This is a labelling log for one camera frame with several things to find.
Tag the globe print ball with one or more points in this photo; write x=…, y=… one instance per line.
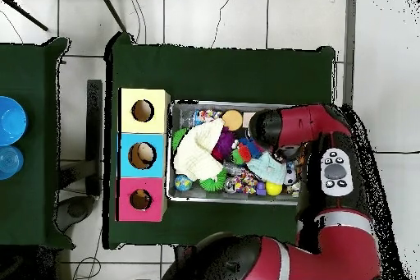
x=183, y=182

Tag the purple spiky toy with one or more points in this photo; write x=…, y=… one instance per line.
x=224, y=143

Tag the shallow mesh bin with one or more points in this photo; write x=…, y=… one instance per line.
x=197, y=196

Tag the green spiky ball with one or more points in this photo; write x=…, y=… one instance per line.
x=213, y=184

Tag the blue round lid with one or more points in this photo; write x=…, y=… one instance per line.
x=10, y=161

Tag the plain yellow foam ball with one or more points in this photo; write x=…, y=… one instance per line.
x=274, y=188

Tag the orange foam cylinder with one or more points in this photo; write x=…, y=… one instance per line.
x=232, y=120

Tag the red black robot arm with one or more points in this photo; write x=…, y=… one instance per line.
x=305, y=125

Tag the purple toy block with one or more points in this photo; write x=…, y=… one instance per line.
x=261, y=189

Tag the green fuzzy ball with eyes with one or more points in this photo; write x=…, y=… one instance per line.
x=178, y=137

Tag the mint waffle cloth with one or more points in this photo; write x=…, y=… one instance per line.
x=267, y=168

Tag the wooden box with three holes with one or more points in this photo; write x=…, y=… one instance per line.
x=157, y=122

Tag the black tripod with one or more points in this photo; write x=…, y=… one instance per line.
x=111, y=7

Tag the cream waffle cloth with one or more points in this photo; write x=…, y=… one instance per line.
x=197, y=152

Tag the dark green side tablecloth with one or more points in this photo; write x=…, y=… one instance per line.
x=32, y=211

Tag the grey round floor base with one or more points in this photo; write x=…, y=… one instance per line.
x=77, y=209

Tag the blue plastic bowl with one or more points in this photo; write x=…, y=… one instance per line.
x=11, y=120

